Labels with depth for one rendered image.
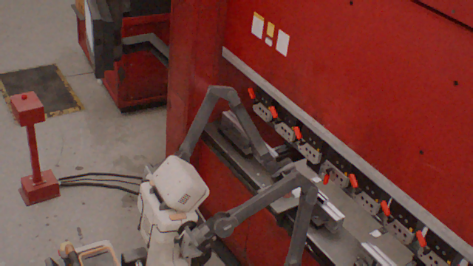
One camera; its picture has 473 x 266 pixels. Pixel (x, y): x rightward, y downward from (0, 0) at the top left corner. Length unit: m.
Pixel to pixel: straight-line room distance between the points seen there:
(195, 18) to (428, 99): 1.38
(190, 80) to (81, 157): 1.64
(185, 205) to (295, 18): 1.01
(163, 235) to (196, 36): 1.22
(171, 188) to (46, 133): 2.71
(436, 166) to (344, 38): 0.65
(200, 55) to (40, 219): 1.71
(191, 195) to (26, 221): 2.02
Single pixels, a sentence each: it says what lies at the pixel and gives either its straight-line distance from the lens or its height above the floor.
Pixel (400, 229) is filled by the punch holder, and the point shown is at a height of 1.23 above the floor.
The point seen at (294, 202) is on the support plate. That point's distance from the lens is 2.78.
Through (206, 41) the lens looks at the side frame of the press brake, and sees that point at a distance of 3.12.
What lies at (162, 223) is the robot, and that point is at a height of 1.23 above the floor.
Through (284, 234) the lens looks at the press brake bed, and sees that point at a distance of 2.98.
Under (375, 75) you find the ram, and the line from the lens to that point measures 2.31.
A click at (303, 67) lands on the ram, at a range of 2.64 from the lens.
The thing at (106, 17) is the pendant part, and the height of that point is 1.57.
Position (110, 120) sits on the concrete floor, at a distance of 4.96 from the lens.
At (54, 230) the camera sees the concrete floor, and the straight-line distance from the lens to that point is 4.00.
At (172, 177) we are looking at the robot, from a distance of 2.28.
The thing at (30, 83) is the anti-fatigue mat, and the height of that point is 0.01.
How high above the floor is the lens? 2.85
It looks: 36 degrees down
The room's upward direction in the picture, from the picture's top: 8 degrees clockwise
